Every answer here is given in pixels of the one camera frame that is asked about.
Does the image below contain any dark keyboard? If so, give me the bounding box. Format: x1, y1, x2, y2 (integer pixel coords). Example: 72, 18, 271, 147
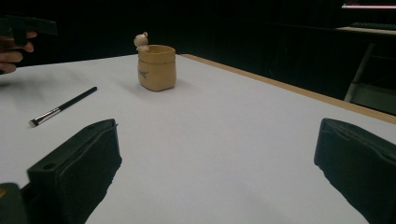
349, 21, 396, 32

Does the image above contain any desk with metal frame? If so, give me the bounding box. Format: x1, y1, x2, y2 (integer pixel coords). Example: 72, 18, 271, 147
335, 25, 396, 116

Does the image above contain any monitor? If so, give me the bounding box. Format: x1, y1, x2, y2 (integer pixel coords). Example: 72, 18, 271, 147
341, 0, 396, 9

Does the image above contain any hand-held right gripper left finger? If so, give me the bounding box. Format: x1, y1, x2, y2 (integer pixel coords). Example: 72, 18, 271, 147
20, 118, 123, 224

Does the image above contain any tan ceramic pen holder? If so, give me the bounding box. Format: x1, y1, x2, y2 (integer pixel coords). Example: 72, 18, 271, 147
133, 31, 177, 92

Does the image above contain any black makeup brush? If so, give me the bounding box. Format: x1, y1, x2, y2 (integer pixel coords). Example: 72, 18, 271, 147
28, 86, 98, 129

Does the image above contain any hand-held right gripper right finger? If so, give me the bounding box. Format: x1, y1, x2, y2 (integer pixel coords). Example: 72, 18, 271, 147
313, 118, 396, 224

